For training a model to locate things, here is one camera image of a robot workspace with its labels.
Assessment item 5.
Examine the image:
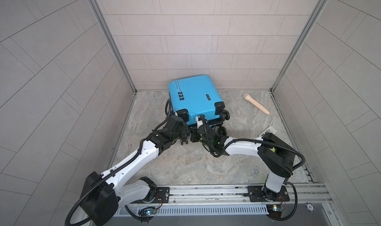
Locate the circuit board with wires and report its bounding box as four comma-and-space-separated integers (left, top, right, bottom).
139, 207, 158, 217
266, 205, 284, 220

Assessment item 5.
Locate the small white remote control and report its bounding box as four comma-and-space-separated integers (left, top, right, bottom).
259, 126, 277, 137

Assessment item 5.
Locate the white ventilation grille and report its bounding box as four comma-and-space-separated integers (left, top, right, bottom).
156, 205, 269, 217

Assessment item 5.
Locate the aluminium mounting rail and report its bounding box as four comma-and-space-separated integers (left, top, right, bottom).
156, 183, 333, 206

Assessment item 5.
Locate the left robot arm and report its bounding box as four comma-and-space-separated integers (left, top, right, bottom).
64, 114, 188, 226

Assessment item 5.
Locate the round blue white sticker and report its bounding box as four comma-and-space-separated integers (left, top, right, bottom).
305, 202, 315, 213

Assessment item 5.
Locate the right circuit board with wires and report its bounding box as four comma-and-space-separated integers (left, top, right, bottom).
266, 205, 284, 220

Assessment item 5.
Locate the blue hard-shell suitcase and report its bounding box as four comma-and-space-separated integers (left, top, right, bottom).
169, 75, 230, 131

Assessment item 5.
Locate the left circuit board with wires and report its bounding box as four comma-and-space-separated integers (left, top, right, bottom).
139, 207, 158, 217

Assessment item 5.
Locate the beige wooden handle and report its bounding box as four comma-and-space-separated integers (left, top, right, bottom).
243, 93, 270, 115

